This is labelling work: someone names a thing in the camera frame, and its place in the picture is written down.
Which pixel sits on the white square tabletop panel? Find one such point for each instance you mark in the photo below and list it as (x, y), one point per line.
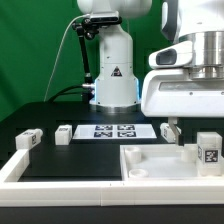
(161, 162)

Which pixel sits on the grey camera on mount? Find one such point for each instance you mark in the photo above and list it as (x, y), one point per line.
(103, 17)

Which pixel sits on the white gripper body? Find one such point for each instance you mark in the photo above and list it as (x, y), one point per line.
(169, 91)

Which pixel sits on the white fiducial marker sheet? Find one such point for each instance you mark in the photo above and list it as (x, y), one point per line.
(116, 131)

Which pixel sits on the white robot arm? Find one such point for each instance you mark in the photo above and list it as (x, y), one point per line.
(116, 89)

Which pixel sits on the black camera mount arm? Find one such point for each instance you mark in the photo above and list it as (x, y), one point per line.
(84, 50)

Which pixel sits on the white U-shaped obstacle fence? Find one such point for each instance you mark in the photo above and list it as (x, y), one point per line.
(15, 193)

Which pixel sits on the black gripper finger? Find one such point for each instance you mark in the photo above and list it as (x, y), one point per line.
(176, 131)

